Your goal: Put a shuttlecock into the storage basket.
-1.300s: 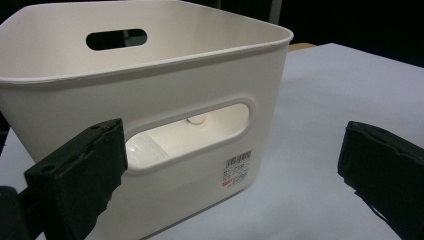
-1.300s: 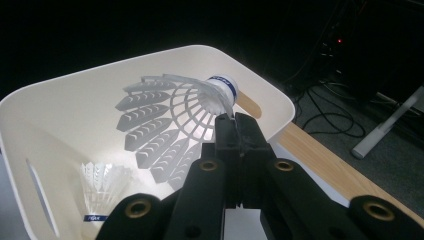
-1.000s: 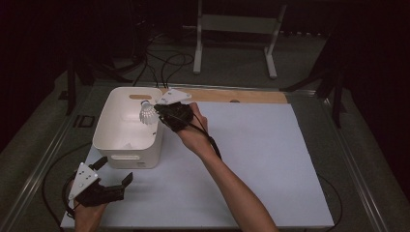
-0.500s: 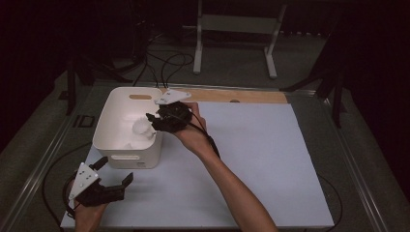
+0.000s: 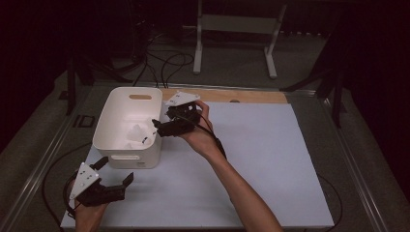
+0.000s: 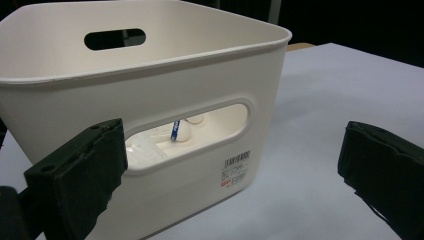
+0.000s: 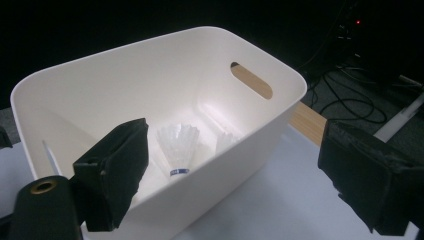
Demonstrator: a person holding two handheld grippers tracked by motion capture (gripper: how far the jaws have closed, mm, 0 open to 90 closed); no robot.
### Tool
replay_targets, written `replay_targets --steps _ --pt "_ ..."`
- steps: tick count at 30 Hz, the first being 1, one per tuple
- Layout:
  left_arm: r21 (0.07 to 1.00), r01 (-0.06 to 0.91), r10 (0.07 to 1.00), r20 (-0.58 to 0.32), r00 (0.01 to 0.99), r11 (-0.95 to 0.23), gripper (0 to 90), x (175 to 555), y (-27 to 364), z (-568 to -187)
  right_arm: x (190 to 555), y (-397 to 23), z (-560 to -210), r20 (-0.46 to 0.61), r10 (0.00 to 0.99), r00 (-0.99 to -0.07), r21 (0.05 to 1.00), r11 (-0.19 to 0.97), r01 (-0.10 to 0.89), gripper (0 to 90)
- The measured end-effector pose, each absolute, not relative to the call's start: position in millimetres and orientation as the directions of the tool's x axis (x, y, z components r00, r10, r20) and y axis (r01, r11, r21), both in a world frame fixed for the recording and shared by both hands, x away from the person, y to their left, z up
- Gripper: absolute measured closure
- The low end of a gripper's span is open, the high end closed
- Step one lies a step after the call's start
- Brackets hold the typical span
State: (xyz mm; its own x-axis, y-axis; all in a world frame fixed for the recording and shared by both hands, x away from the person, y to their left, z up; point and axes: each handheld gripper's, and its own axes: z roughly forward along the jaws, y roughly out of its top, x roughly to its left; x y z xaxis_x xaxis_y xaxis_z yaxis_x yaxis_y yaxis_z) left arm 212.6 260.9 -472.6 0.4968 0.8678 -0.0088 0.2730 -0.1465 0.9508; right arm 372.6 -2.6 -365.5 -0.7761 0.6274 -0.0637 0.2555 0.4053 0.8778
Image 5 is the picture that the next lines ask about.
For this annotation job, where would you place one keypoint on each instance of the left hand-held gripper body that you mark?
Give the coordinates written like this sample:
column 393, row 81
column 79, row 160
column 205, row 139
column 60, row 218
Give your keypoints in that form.
column 98, row 194

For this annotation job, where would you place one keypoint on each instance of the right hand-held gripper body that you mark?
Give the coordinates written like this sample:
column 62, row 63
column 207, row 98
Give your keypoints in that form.
column 182, row 124

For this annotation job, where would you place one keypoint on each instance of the white plastic bin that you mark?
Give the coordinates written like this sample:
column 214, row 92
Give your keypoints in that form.
column 116, row 112

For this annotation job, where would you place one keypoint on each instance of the person's left hand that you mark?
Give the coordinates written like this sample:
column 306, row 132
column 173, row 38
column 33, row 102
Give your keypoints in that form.
column 89, row 214

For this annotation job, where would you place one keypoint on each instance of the person's right hand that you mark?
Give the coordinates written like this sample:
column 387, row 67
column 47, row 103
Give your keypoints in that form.
column 204, row 141

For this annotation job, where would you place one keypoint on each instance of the black floor socket box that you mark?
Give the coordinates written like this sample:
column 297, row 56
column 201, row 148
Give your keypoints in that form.
column 84, row 121

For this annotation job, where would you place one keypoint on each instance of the wooden table board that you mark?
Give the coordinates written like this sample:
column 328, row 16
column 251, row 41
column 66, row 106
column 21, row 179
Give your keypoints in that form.
column 245, row 95

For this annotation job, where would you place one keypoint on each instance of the black metal stand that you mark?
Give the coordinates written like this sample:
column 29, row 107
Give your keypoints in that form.
column 71, row 90
column 337, row 103

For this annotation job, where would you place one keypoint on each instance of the white table mat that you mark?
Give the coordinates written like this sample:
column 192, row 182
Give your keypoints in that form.
column 274, row 145

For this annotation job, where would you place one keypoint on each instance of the white metal stand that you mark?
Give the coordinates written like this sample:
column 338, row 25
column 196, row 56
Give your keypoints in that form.
column 237, row 24

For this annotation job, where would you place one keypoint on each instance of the metal floor rail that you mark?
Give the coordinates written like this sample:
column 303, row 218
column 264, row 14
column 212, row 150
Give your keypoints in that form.
column 351, row 164
column 225, row 87
column 38, row 166

